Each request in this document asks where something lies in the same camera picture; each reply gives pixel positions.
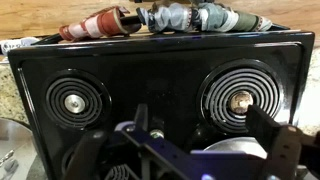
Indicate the blue white kitchen towel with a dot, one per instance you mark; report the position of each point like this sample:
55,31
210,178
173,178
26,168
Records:
173,16

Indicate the red white kitchen towel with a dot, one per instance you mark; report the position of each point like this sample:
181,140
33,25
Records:
100,23

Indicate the black coil stove burner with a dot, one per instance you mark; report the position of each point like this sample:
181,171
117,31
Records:
118,173
58,100
220,90

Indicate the black electric stove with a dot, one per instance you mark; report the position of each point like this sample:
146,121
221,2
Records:
160,76

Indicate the green white kitchen towel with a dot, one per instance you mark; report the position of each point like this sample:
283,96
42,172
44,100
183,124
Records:
243,20

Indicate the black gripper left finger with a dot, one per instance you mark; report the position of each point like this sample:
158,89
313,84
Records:
141,116

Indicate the clear round bowl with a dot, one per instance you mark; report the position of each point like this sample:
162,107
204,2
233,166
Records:
13,140

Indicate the white printed bag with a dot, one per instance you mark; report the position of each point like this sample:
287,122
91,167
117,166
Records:
16,45

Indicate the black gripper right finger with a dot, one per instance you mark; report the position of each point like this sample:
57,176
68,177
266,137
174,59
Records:
263,128

